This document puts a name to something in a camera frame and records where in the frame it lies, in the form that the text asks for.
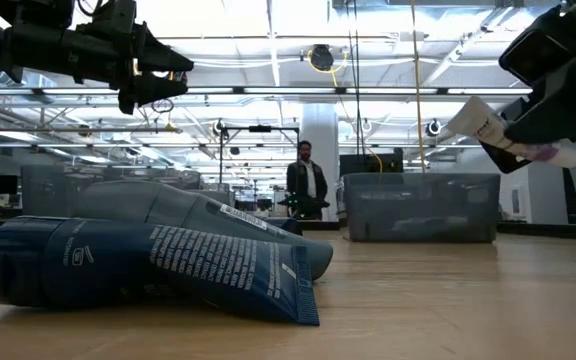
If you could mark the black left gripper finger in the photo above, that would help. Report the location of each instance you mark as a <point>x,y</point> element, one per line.
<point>158,55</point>
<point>158,89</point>

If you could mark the white purple toothpaste tube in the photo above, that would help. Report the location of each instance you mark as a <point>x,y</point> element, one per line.
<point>483,125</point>

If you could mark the grey squeeze tube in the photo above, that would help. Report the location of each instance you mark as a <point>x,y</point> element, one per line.
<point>168,205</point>

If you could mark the smoky grey plastic bin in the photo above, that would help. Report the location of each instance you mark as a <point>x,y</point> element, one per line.
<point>48,190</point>
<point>418,210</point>

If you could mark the long ceiling light strip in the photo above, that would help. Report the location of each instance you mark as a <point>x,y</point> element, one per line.
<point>288,90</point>

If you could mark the person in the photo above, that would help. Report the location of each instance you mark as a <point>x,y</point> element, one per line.
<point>308,180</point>

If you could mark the dark blue squeeze tube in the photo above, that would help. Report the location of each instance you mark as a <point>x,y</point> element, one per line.
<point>118,270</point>

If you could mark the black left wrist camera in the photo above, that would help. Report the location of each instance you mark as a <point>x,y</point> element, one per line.
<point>108,12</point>

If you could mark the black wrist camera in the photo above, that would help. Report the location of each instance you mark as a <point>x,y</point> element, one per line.
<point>108,12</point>
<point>533,55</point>

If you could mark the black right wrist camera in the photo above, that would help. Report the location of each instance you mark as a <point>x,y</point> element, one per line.
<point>533,55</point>

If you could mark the black table edge rail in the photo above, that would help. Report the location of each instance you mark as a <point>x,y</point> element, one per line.
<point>543,230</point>

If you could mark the black gantry frame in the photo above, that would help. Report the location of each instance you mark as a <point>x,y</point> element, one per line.
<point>260,128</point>

